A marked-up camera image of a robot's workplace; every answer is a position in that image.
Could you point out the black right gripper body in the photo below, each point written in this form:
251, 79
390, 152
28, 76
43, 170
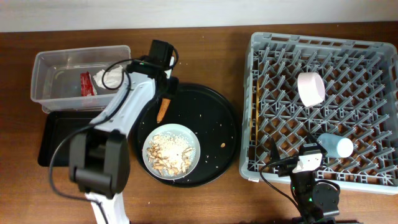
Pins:
286, 166

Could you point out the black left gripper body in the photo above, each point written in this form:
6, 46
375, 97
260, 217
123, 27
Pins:
170, 88

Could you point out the orange carrot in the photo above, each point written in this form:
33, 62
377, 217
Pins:
163, 109

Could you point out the white tissue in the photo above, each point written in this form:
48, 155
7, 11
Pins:
111, 79

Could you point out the light blue cup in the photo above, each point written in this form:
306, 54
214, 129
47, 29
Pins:
336, 146

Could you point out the grey plate with food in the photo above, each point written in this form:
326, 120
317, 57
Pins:
171, 152

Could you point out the wooden chopstick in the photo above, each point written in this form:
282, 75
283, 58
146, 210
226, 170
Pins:
257, 112
250, 118

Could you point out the pink bowl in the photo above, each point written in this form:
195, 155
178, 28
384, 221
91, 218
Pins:
311, 89

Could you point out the red snack wrapper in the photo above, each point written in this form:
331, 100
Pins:
87, 87

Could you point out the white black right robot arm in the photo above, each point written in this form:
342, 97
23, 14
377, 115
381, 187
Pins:
316, 200

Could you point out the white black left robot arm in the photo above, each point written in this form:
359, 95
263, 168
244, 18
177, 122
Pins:
98, 152

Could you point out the grey dishwasher rack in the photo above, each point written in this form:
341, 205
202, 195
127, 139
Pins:
360, 80

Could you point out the round black tray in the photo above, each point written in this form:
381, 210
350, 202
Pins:
210, 116

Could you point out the clear plastic bin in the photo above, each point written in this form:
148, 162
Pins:
56, 83

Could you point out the black rectangular bin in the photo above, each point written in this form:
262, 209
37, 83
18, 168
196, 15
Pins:
59, 124

